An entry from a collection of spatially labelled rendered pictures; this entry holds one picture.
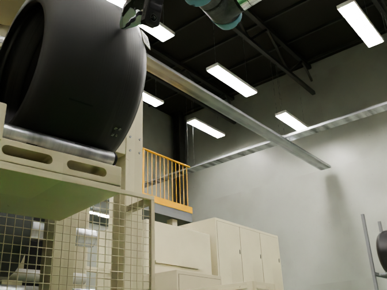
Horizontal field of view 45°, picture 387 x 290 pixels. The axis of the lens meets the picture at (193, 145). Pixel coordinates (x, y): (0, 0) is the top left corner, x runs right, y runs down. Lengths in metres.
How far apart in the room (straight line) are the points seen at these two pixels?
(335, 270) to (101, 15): 11.79
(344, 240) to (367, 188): 1.47
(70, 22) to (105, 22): 0.11
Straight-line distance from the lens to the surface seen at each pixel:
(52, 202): 1.43
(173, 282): 5.70
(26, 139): 1.27
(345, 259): 12.74
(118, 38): 1.39
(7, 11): 2.07
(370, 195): 12.76
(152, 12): 1.27
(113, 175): 1.33
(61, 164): 1.26
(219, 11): 1.23
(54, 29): 1.34
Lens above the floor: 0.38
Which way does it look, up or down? 24 degrees up
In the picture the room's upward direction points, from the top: 2 degrees counter-clockwise
